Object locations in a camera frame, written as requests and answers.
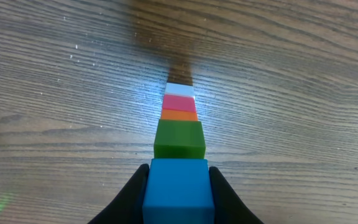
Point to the pink cube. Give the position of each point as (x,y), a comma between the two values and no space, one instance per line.
(179,103)

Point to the blue cube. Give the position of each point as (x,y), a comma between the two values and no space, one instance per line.
(178,189)

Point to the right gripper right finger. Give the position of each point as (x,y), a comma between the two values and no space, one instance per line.
(228,202)

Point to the green cube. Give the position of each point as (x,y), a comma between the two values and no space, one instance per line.
(179,138)

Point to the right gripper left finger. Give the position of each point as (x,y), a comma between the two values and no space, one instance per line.
(129,199)

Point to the white cube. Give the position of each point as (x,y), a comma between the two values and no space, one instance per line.
(179,89)

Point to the orange cube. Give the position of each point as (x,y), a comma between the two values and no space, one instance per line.
(179,115)

